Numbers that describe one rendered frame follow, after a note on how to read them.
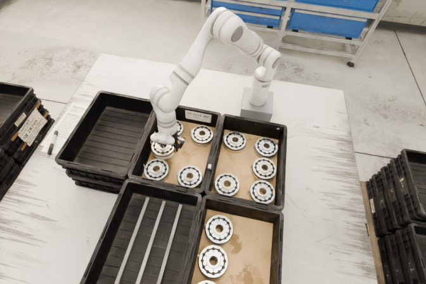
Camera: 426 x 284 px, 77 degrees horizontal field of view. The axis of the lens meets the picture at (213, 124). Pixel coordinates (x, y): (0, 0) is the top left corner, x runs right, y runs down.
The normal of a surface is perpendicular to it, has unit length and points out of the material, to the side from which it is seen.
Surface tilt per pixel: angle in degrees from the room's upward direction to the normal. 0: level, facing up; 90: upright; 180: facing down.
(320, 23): 90
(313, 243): 0
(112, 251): 0
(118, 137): 0
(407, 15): 90
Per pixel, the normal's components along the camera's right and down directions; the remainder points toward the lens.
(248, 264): 0.05, -0.60
